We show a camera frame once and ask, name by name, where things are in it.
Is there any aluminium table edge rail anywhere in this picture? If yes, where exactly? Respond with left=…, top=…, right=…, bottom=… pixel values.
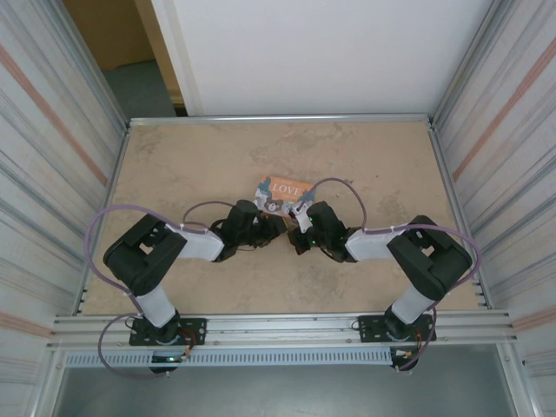
left=429, top=123, right=487, bottom=309
left=128, top=113, right=434, bottom=128
left=77, top=123, right=131, bottom=316

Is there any aluminium frame post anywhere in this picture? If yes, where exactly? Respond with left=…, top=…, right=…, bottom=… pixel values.
left=432, top=0, right=500, bottom=125
left=63, top=0, right=131, bottom=129

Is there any orange LOVE tin box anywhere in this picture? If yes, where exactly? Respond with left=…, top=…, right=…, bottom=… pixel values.
left=253, top=174, right=316, bottom=218

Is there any long aluminium base rail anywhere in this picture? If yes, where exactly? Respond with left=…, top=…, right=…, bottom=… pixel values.
left=47, top=310, right=518, bottom=351

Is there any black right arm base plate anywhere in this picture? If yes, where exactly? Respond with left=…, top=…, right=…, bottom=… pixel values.
left=355, top=314, right=437, bottom=345

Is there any grey slotted cable duct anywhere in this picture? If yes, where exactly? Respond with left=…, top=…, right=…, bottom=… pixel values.
left=64, top=349, right=394, bottom=368

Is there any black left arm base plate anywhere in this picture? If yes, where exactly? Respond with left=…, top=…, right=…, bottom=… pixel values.
left=129, top=316, right=208, bottom=348

